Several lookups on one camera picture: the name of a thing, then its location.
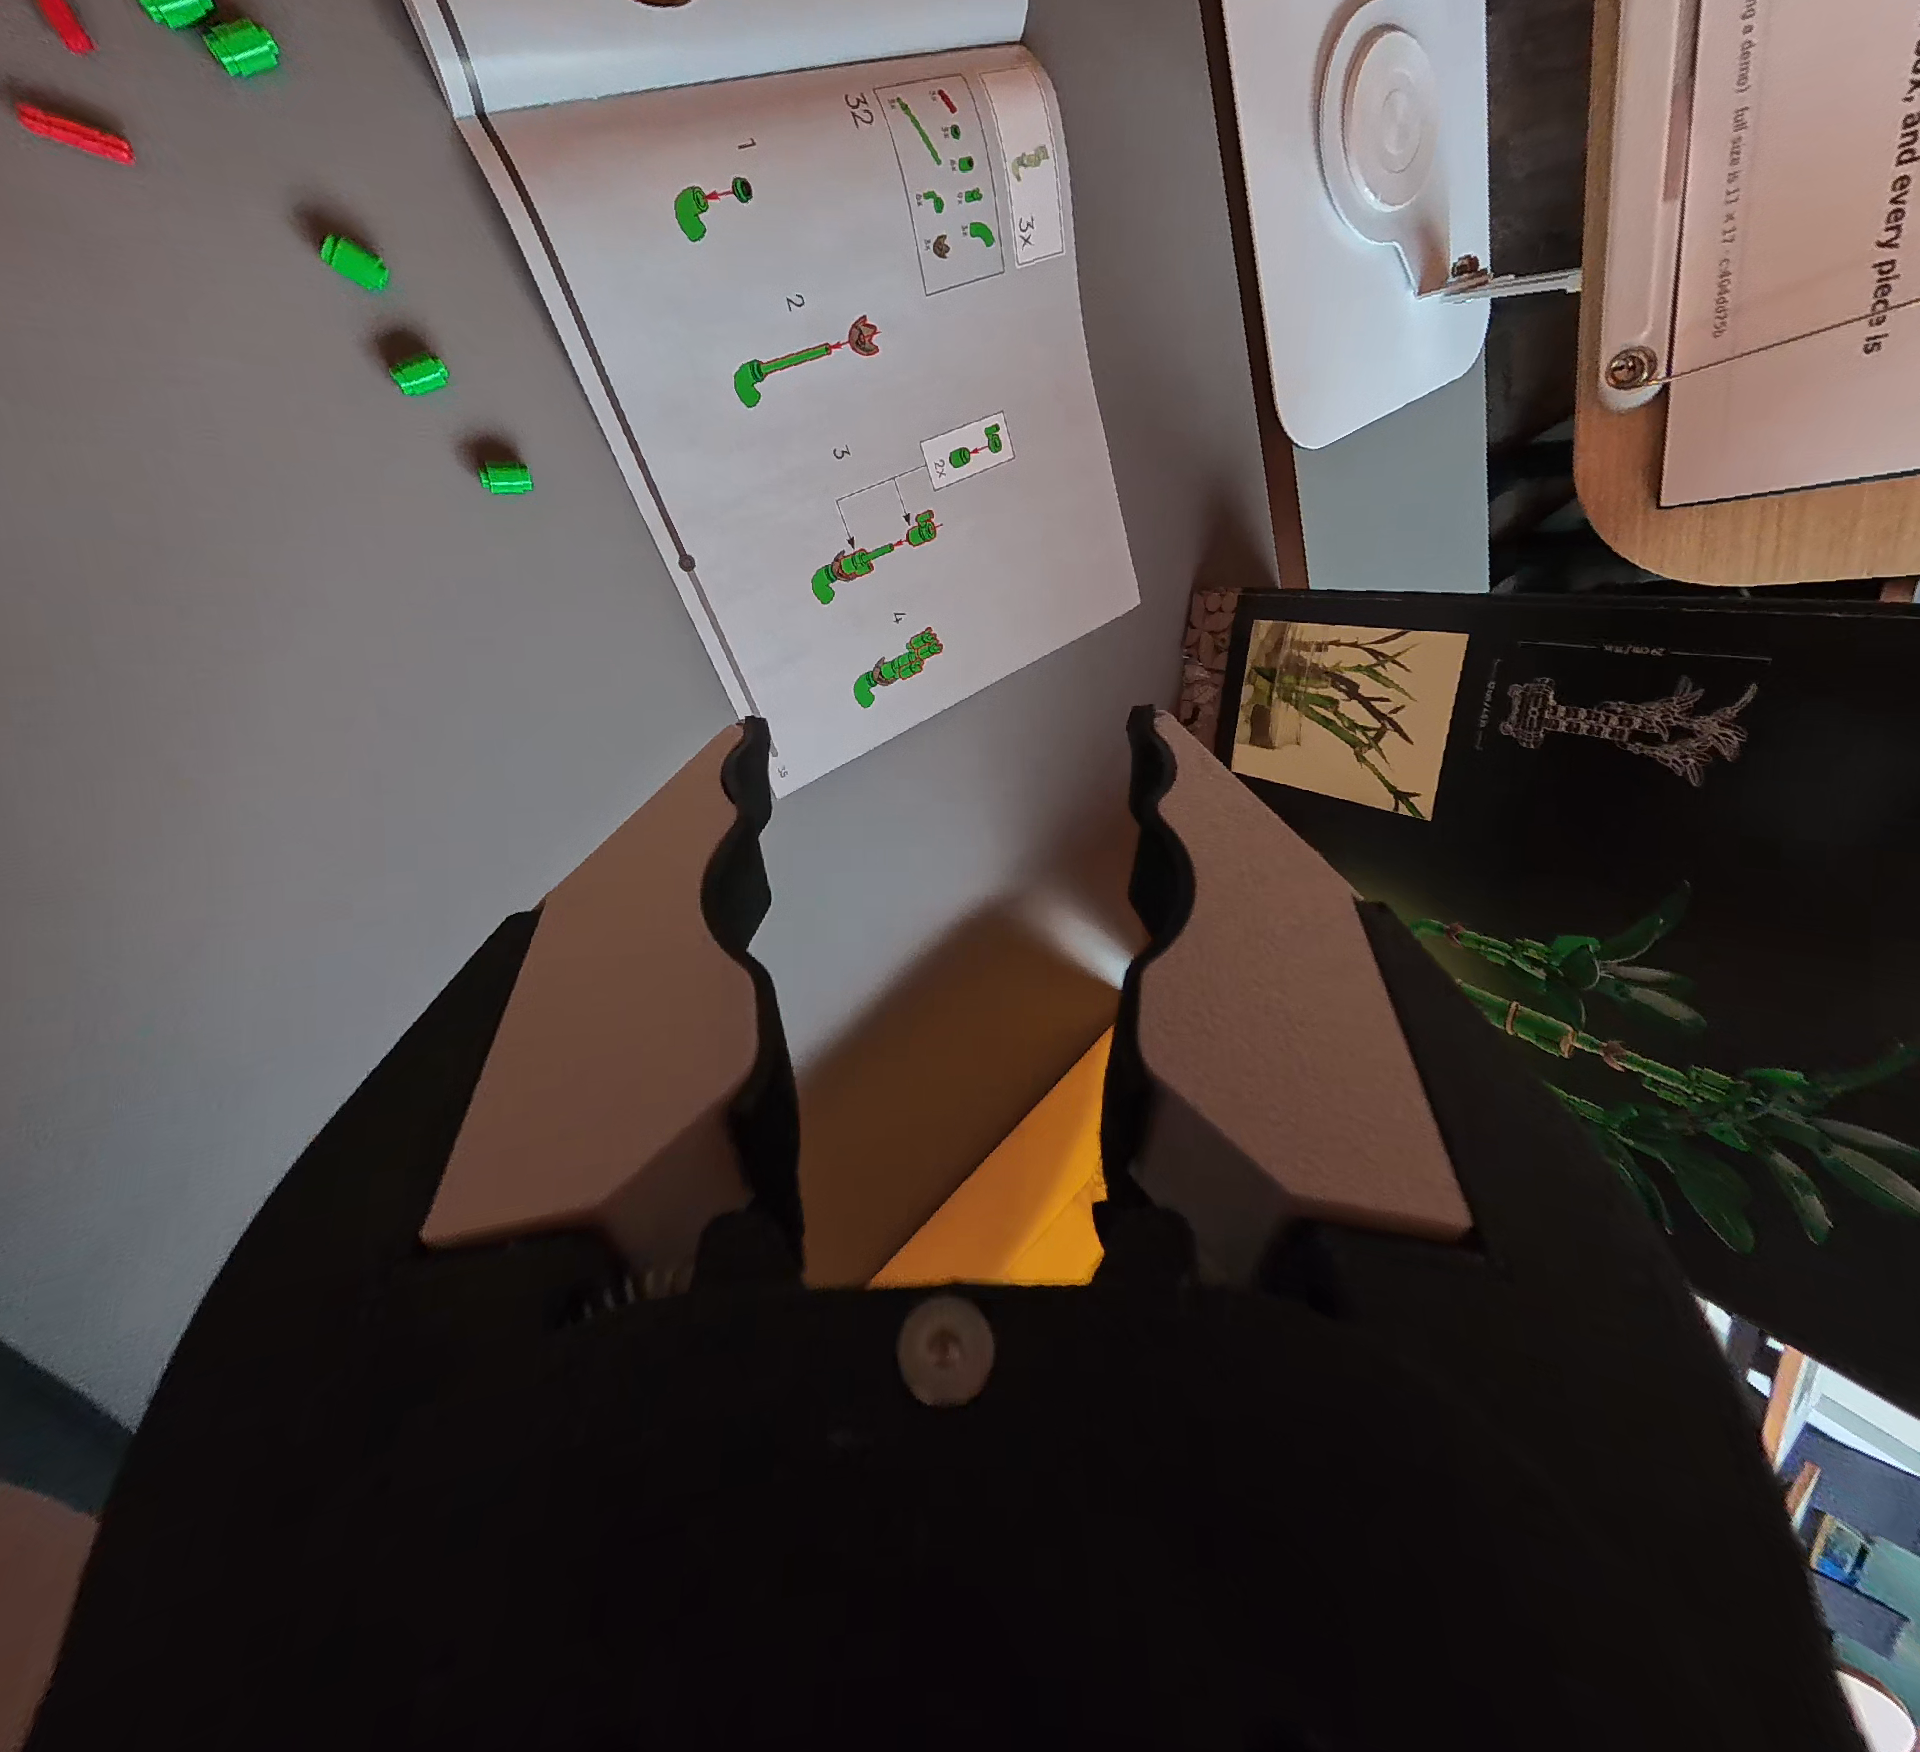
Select open building instruction booklet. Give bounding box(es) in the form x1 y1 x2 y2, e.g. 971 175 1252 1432
321 0 1141 804

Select printed instruction sheet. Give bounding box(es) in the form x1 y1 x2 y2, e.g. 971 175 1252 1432
1656 0 1920 509

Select black building set box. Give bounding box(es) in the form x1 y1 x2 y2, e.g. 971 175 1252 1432
1178 582 1920 1414

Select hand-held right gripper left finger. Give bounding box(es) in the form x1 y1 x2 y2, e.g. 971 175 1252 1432
424 715 799 1283

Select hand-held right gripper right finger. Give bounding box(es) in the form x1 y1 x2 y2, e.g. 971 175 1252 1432
1102 705 1480 1283

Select yellow plastic bin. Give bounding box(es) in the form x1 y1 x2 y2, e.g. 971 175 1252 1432
875 1027 1119 1288

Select white stand base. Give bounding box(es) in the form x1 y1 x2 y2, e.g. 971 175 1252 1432
1203 0 1585 448

